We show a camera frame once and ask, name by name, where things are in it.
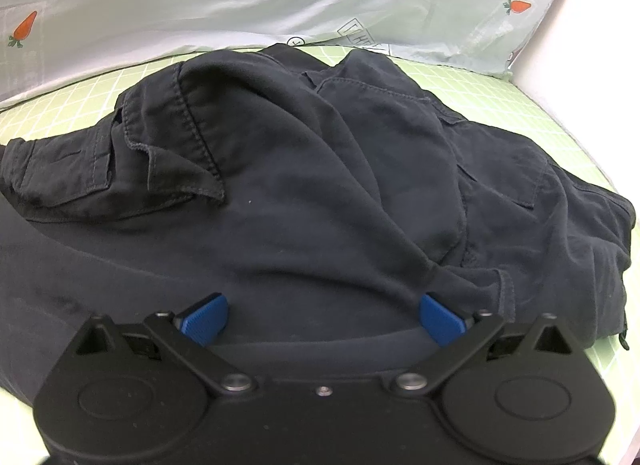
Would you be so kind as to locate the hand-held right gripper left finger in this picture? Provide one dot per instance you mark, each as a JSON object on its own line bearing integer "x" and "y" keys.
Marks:
{"x": 205, "y": 317}

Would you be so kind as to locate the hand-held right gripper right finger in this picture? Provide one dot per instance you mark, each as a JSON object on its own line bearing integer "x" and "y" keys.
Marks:
{"x": 442, "y": 317}

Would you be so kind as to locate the black cargo pants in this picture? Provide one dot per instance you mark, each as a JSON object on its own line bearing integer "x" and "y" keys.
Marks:
{"x": 300, "y": 195}

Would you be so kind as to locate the green grid bed sheet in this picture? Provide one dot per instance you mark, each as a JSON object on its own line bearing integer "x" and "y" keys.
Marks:
{"x": 525, "y": 100}

